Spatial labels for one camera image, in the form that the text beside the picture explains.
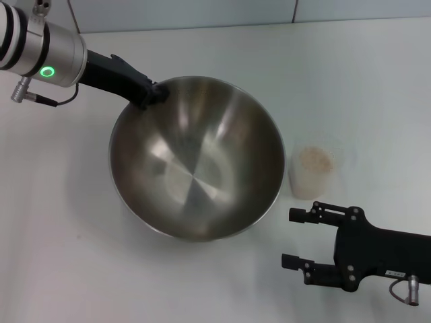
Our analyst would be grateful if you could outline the right wrist cable with connector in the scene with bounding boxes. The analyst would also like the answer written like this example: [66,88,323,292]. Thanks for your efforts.
[389,274,421,297]

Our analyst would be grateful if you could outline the white rice grains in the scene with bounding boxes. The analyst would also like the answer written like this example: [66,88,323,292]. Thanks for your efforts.
[291,145,335,199]

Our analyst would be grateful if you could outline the left wrist cable with connector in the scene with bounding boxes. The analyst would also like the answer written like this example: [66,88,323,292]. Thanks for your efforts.
[9,76,81,108]

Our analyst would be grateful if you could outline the wrist cable with connector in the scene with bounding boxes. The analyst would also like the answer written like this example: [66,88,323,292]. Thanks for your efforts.
[389,274,421,297]
[9,76,81,108]

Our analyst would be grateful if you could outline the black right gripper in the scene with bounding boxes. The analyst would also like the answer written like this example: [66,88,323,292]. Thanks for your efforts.
[281,201,431,293]

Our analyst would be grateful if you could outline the clear plastic cup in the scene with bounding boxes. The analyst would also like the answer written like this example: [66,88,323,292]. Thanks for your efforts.
[286,141,337,200]

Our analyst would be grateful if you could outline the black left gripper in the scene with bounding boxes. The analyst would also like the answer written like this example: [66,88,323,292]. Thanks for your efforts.
[79,49,170,111]

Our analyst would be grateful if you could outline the stainless steel bowl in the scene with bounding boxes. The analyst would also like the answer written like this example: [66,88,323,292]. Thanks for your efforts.
[108,75,286,243]

